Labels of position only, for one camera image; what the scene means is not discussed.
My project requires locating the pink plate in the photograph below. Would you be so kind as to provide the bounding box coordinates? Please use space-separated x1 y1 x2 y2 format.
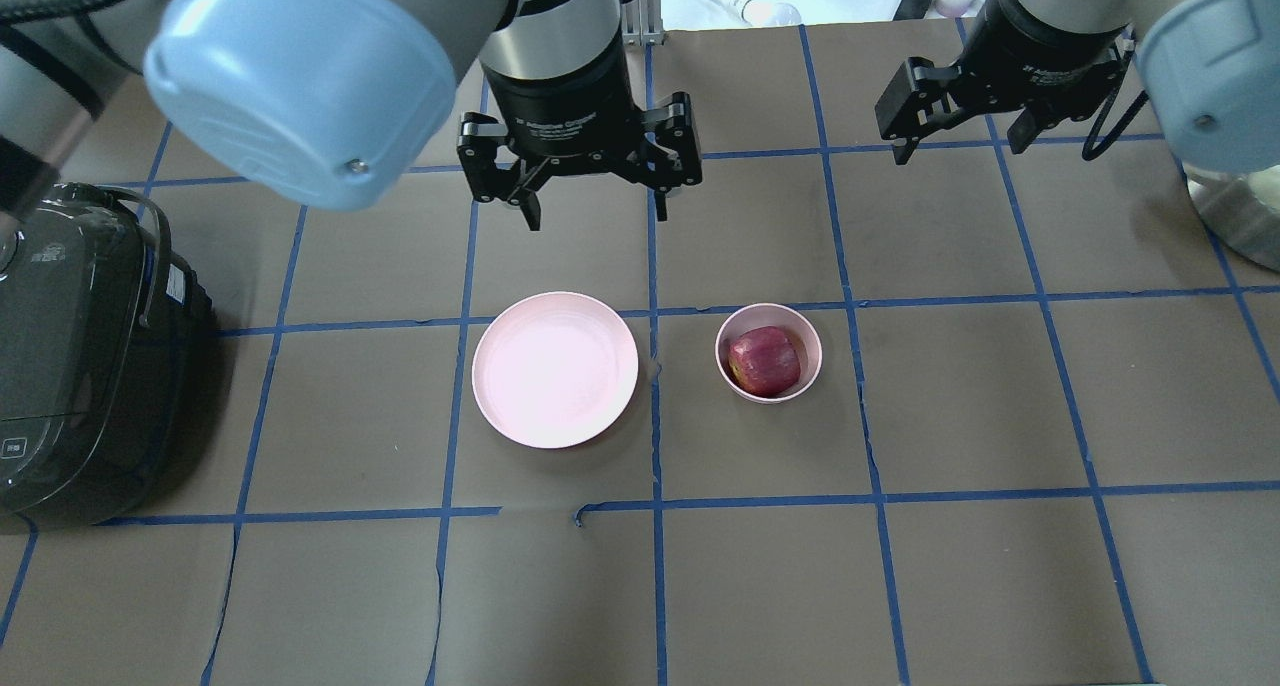
472 291 640 451

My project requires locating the red apple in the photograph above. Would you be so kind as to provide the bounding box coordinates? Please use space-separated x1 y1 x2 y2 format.
726 326 803 398

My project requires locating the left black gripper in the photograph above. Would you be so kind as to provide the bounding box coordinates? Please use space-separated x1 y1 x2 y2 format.
457 36 703 232

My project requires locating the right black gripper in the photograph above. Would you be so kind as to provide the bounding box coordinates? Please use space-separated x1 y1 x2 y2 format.
874 0 1126 166

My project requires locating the aluminium frame post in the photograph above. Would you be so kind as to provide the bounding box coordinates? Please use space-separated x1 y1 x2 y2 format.
621 0 666 45

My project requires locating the black rice cooker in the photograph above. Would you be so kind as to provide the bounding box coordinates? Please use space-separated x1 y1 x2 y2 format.
1 183 212 535

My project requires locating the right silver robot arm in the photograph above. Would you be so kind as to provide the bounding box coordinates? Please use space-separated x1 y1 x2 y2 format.
874 0 1279 174

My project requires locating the metal pot with yellow content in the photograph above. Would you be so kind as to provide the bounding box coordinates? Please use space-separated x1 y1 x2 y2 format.
1184 165 1279 273

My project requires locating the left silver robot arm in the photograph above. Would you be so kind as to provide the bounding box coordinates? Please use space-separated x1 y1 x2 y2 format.
3 0 701 235

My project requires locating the pink bowl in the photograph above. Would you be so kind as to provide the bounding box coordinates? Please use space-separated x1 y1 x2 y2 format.
714 303 826 404

